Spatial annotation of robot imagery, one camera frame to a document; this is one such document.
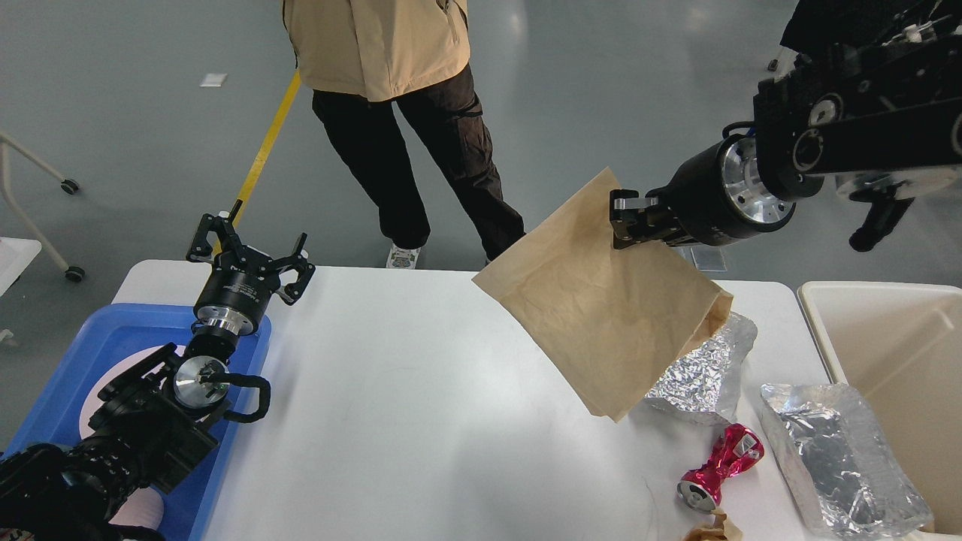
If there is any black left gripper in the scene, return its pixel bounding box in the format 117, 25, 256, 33
186, 213, 316, 335

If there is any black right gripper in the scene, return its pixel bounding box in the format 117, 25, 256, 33
610, 134, 796, 250

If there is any brown paper bag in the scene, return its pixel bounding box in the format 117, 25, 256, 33
473, 168, 733, 422

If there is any aluminium foil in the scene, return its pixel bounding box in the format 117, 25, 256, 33
643, 313, 758, 427

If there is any pink plate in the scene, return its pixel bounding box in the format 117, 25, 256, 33
78, 346, 161, 439

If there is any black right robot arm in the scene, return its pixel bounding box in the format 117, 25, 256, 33
609, 1, 961, 252

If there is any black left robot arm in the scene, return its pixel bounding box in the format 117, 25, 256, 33
2, 210, 315, 540

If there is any right metal floor plate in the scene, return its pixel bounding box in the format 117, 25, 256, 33
691, 246, 728, 273

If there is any person in beige jacket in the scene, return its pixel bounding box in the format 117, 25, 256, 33
280, 1, 525, 270

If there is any white rolling table left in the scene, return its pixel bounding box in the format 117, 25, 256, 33
1, 131, 86, 295

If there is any black jacket on chair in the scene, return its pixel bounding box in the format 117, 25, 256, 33
779, 1, 827, 57

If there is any crushed pink can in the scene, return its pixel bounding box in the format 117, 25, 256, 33
676, 422, 765, 514

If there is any beige plastic bin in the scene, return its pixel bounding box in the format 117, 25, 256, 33
797, 281, 961, 540

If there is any brown paper scrap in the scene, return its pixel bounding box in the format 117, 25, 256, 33
681, 509, 743, 541

